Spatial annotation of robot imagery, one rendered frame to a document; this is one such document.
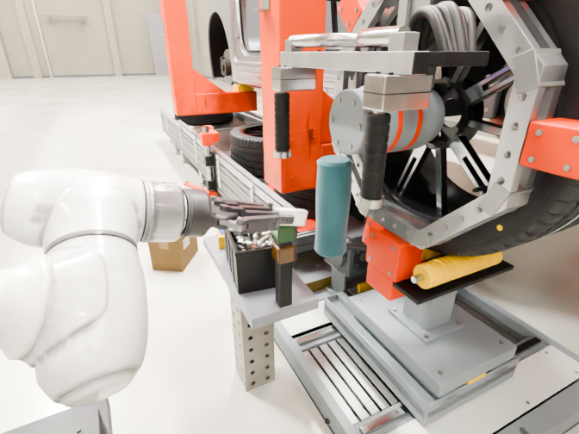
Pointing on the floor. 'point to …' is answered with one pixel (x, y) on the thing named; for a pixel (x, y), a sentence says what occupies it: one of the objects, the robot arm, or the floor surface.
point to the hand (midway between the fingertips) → (289, 216)
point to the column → (252, 350)
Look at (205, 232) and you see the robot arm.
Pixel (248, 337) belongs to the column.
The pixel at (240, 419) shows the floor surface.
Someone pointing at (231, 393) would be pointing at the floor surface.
